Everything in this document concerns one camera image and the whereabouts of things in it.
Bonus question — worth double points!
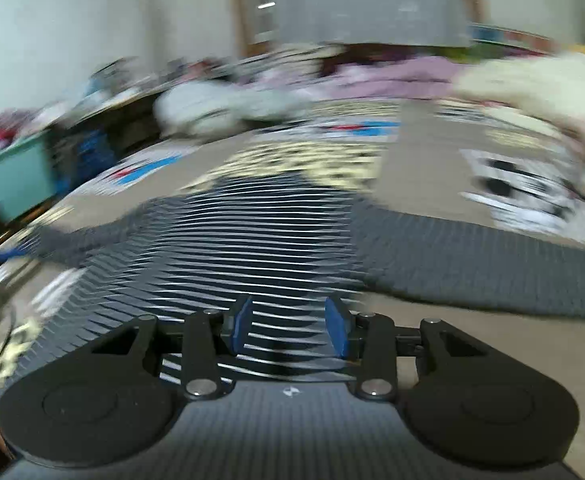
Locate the colourful picture panels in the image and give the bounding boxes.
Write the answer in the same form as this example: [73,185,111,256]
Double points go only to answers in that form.
[469,22,561,55]

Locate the wooden window frame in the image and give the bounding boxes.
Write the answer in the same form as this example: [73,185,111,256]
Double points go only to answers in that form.
[227,0,488,58]

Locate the cream duvet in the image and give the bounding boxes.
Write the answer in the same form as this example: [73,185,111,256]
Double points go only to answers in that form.
[451,51,585,161]

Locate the grey curtain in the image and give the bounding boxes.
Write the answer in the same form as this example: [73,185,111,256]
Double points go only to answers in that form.
[266,0,473,50]

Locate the grey-green quilted jacket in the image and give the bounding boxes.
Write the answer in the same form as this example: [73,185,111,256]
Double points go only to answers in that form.
[153,80,316,140]

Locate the purple duvet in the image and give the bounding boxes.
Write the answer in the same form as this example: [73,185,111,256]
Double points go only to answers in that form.
[242,55,468,102]

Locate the dark desk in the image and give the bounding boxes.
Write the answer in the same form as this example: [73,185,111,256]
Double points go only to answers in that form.
[70,57,233,116]

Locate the black white striped shirt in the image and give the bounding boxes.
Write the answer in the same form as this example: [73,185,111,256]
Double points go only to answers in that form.
[22,170,585,386]

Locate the teal storage bin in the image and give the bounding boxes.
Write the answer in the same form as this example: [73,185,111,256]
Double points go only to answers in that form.
[0,132,59,223]

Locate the blue bag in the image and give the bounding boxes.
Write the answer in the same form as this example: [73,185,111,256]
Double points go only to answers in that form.
[55,129,110,188]

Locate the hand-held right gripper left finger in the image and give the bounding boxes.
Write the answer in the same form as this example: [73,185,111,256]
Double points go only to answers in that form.
[91,295,254,403]

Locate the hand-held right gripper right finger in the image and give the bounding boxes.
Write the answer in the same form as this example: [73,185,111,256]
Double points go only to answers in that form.
[324,296,494,403]

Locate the printed cartoon blanket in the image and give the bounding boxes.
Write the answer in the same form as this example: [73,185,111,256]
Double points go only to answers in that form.
[0,95,585,461]

